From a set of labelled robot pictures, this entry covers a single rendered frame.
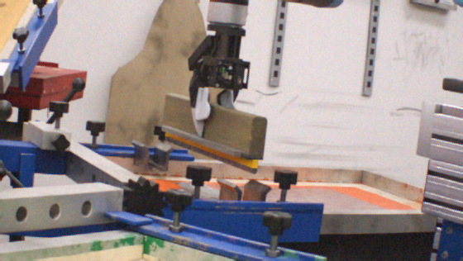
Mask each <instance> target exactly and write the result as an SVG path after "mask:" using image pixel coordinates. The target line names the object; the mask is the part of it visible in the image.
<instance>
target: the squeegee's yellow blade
mask: <svg viewBox="0 0 463 261"><path fill-rule="evenodd" d="M166 135H167V136H168V137H170V138H173V139H175V140H179V141H182V142H184V143H186V144H189V145H192V146H195V147H198V148H200V149H204V150H206V151H208V152H211V153H214V154H217V155H220V156H222V157H224V158H227V159H230V160H233V161H236V162H237V163H240V164H244V165H245V166H248V167H251V168H257V164H258V160H257V159H245V158H243V157H235V156H232V155H229V154H225V153H223V152H221V151H218V150H215V149H212V148H209V147H207V146H204V145H201V144H198V143H195V142H192V141H191V140H186V139H184V138H181V137H179V136H177V135H172V134H170V133H169V132H166Z"/></svg>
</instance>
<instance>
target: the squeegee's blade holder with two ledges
mask: <svg viewBox="0 0 463 261"><path fill-rule="evenodd" d="M162 130H163V131H166V132H169V133H170V134H172V135H177V136H179V137H181V138H184V139H186V140H191V141H192V142H195V143H198V144H201V145H204V146H207V147H209V148H212V149H215V150H218V151H221V152H223V153H225V154H229V155H232V156H235V157H241V151H240V150H238V149H233V148H231V147H228V146H225V145H222V144H219V143H217V142H214V141H211V140H207V139H204V138H202V137H199V136H196V135H193V134H190V133H188V132H185V131H182V130H178V129H175V128H173V127H170V126H162Z"/></svg>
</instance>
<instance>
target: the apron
mask: <svg viewBox="0 0 463 261"><path fill-rule="evenodd" d="M198 3H200V0H195V1H194V0H164V1H163V2H162V3H161V5H160V7H159V9H158V10H157V12H156V14H155V18H154V21H153V22H152V24H151V27H150V31H149V34H148V36H147V38H146V42H145V45H144V48H143V50H142V51H141V52H140V53H139V54H138V55H137V56H136V57H135V58H134V59H133V60H131V61H130V62H128V63H127V64H125V65H123V66H122V67H121V68H120V67H119V68H118V70H117V71H116V73H115V74H114V75H113V76H112V77H111V84H110V93H109V103H108V111H107V127H106V135H105V143H104V144H105V145H130V146H134V145H133V144H132V143H131V142H132V141H133V140H136V141H138V142H140V143H142V144H143V145H145V146H146V147H155V146H156V145H157V144H158V143H159V142H160V140H158V138H159V136H158V135H154V129H155V125H163V120H164V112H165V98H166V95H167V94H168V93H173V94H178V95H181V96H185V97H189V82H190V79H191V78H192V76H193V71H189V65H188V58H189V57H190V56H191V54H192V53H193V52H194V51H195V50H196V49H197V48H198V46H199V45H200V44H201V43H202V41H203V40H204V39H205V37H207V34H206V29H205V25H204V21H203V13H202V11H201V9H200V7H199V5H198ZM223 90H225V89H221V88H211V87H209V94H210V95H211V97H210V101H209V103H212V104H216V105H218V104H217V95H218V94H219V93H220V92H222V91H223ZM188 154H189V155H192V156H193V157H194V159H204V160H215V159H212V158H209V157H208V156H205V155H202V154H199V153H197V152H194V151H192V150H190V149H188Z"/></svg>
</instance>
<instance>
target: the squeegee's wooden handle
mask: <svg viewBox="0 0 463 261"><path fill-rule="evenodd" d="M208 104H209V106H210V114H209V116H208V118H206V119H204V130H203V136H200V135H199V134H198V132H197V130H196V127H195V125H194V121H193V115H192V109H191V106H190V100H189V97H185V96H181V95H178V94H173V93H168V94H167V95H166V98H165V112H164V120H163V126H170V127H173V128H175V129H178V130H181V131H185V132H188V133H190V134H193V135H196V136H199V137H202V138H204V139H207V140H211V141H214V142H217V143H219V144H222V145H225V146H228V147H231V148H233V149H238V150H240V151H241V157H243V158H245V159H257V160H263V156H264V149H265V136H266V128H267V118H266V117H265V116H259V115H253V114H250V113H247V112H242V111H238V110H235V109H231V108H228V107H223V106H219V105H216V104H212V103H208Z"/></svg>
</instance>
